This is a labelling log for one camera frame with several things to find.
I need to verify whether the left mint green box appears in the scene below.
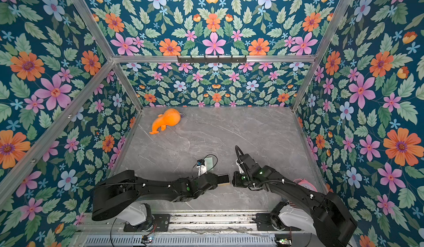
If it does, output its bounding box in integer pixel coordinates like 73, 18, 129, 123
204, 156, 214, 172

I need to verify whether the tan box base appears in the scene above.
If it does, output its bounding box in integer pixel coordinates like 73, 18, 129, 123
217, 174, 230, 185

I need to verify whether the pink alarm clock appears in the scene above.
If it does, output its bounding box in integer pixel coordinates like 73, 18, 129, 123
293, 179, 317, 192

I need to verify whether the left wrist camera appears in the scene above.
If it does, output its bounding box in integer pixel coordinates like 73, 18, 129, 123
196, 159, 207, 177

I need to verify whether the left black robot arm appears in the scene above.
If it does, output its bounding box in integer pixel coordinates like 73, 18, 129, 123
92, 170, 230, 221

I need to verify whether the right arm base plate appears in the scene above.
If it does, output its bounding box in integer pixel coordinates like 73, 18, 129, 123
252, 213, 301, 233

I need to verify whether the orange plush toy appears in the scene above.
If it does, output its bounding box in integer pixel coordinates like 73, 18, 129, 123
150, 109, 182, 134

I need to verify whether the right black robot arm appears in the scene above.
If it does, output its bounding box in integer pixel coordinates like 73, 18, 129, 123
233, 148, 357, 247

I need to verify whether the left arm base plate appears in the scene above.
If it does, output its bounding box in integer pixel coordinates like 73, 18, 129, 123
123, 214, 171, 233

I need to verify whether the black hook rail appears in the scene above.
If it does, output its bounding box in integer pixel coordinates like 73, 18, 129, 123
177, 56, 247, 64

